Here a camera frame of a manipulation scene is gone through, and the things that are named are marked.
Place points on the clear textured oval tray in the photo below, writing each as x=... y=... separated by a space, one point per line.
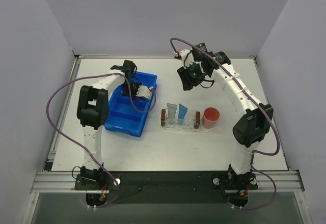
x=188 y=127

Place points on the blue toothpaste tube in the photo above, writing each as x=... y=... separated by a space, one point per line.
x=182 y=113

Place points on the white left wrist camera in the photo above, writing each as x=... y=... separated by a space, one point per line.
x=145 y=92

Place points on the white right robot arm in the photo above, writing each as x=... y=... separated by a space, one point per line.
x=253 y=124

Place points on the white toothpaste tube green cap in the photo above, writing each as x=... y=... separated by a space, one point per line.
x=171 y=112

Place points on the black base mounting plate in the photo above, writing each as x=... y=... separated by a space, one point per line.
x=169 y=187

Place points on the clear holder with wooden ends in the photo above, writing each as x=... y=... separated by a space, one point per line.
x=180 y=121

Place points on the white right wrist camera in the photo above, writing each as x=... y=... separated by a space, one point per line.
x=186 y=57

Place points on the blue plastic divided bin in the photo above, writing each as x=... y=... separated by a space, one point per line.
x=125 y=118

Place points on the pink plastic cup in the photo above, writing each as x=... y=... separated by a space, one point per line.
x=210 y=117

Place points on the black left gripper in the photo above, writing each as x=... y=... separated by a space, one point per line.
x=133 y=89

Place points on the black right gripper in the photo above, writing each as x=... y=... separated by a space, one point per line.
x=187 y=78

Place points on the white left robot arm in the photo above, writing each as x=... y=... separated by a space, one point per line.
x=93 y=112

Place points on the aluminium front rail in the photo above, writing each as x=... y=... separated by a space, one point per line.
x=62 y=182

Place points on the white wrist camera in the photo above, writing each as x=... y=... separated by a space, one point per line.
x=145 y=92
x=186 y=57

